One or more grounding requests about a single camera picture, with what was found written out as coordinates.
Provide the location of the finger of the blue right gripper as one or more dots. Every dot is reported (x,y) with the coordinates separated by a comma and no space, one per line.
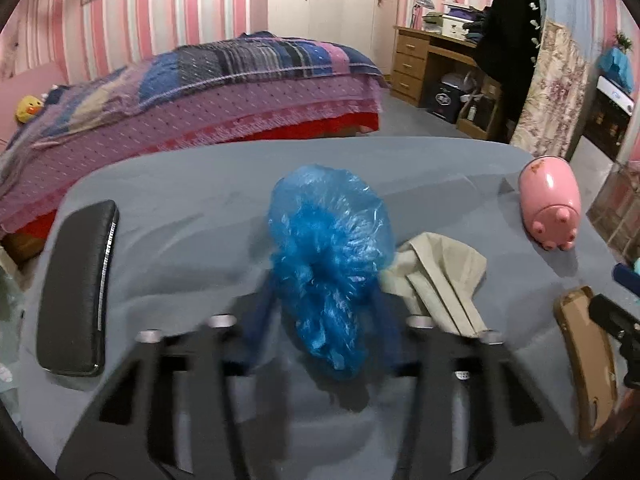
(624,328)
(627,277)

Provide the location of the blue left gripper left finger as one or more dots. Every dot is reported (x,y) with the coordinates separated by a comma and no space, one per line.
(256,310)

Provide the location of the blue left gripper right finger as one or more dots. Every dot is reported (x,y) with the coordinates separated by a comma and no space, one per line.
(390,315)

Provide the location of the blue plastic bag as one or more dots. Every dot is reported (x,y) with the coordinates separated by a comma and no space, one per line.
(332,236)

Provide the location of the brown phone case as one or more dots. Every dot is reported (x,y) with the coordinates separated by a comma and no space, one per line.
(591,361)

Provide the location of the grey table cloth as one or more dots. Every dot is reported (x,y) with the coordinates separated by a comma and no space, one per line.
(193,235)

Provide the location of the black appliance with white top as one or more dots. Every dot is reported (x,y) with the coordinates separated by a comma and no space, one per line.
(609,117)

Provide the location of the floral curtain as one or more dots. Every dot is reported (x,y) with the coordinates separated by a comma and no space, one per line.
(556,96)

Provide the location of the bed with plaid quilt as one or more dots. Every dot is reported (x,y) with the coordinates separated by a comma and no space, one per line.
(256,86)

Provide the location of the black hanging coat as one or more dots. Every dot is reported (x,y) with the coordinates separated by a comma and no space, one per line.
(509,47)

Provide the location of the wooden desk with drawers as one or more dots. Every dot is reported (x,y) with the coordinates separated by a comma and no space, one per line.
(439,74)

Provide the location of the yellow duck plush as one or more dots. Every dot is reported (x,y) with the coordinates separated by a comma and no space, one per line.
(28,108)

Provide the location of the white wardrobe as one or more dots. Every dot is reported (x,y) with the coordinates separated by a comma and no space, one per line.
(366,25)

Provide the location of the desk lamp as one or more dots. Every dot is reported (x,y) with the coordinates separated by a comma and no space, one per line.
(419,9)

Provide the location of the beige drawstring pouch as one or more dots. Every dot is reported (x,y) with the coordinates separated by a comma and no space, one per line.
(437,276)

